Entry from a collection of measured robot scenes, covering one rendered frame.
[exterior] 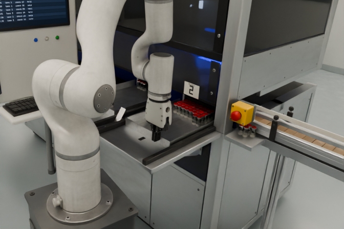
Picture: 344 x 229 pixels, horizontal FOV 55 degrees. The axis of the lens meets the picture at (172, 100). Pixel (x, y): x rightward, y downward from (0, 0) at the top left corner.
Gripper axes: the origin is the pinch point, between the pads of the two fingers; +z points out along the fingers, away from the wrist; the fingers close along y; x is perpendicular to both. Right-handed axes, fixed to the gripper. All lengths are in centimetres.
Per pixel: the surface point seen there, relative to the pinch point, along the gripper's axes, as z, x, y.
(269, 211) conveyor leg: 39, -43, -33
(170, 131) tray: 3.5, -12.4, 3.8
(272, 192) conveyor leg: 29, -43, -32
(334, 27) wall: 6, -488, 97
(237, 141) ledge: 3.5, -27.8, -19.3
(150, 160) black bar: 3.0, 10.3, -7.9
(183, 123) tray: 3.2, -21.8, 5.1
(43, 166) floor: 91, -18, 137
